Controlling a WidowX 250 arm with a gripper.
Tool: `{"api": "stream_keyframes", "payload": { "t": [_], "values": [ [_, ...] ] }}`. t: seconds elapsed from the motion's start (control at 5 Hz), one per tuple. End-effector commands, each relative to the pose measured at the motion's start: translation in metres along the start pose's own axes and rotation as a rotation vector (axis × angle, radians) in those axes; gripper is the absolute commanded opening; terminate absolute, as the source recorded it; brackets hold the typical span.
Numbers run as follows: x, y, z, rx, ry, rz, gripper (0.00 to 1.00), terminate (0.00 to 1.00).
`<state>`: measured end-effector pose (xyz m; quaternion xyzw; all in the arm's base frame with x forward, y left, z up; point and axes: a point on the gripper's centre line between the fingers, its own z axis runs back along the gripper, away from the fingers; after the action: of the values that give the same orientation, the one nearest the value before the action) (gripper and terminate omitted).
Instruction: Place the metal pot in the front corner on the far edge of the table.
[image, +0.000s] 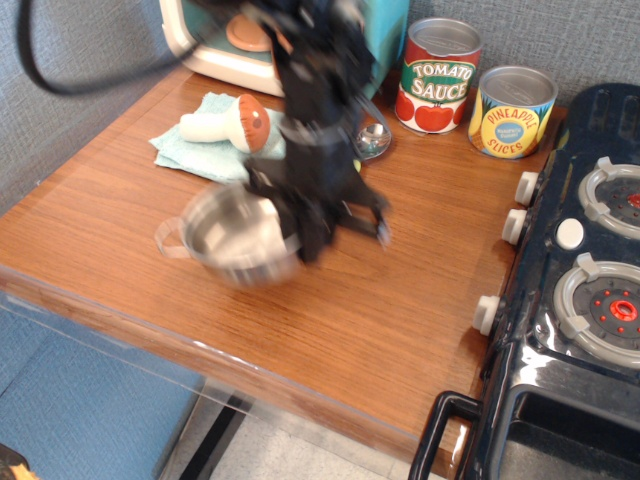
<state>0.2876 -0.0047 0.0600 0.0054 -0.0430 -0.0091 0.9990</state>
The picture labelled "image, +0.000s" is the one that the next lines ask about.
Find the plush brown white mushroom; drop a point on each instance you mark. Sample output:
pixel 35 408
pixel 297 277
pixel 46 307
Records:
pixel 245 124

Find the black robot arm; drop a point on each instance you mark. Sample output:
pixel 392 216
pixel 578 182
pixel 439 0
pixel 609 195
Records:
pixel 324 65

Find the black toy stove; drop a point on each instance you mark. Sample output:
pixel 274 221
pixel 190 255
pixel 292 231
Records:
pixel 560 396

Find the pineapple slices can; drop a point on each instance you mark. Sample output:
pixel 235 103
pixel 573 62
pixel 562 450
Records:
pixel 512 108

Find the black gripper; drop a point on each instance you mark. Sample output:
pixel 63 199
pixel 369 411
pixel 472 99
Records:
pixel 318 177

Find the metal pot with handles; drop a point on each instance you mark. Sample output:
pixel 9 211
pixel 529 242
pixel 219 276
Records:
pixel 234 233

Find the tomato sauce can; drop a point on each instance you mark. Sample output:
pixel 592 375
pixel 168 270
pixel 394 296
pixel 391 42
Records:
pixel 440 62

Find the teal toy microwave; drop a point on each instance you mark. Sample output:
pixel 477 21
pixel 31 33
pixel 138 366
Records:
pixel 185 24

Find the spoon with yellow handle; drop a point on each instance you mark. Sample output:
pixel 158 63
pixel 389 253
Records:
pixel 372 142

